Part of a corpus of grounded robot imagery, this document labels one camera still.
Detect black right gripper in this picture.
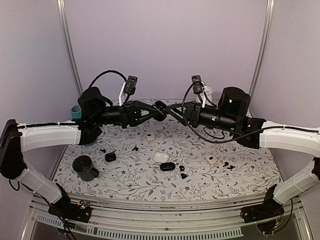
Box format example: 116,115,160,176
166,100,238,132

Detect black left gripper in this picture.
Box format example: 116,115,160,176
92,100,160,129

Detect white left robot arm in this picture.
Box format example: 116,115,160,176
0,87,167,217

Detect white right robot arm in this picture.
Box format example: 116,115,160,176
166,87,320,218

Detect white closed earbud case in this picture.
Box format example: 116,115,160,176
146,133,155,141

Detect white open earbud case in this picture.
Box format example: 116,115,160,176
153,152,169,164

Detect black oval earbud case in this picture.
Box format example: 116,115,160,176
160,162,176,172

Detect black square earbud case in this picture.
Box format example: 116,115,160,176
104,152,117,163

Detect white ribbed vase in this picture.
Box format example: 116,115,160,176
195,86,214,106

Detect teal cup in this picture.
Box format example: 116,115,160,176
70,104,97,147

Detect black mug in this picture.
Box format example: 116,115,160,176
72,155,100,182

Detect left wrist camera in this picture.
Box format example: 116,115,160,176
123,75,138,95

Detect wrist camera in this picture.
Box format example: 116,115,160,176
123,75,138,95
191,75,203,95

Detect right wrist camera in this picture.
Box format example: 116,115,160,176
191,75,203,95

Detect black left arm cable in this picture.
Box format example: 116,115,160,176
88,69,128,88

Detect left aluminium corner post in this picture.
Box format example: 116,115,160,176
56,0,83,96

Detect aluminium corner post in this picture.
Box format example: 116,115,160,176
249,0,275,98
56,0,83,96

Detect aluminium front rail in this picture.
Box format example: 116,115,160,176
22,194,313,240

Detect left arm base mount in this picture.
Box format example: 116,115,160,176
48,184,92,223

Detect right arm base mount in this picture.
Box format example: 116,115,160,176
240,184,285,223

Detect right aluminium corner post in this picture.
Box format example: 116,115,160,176
249,0,275,98

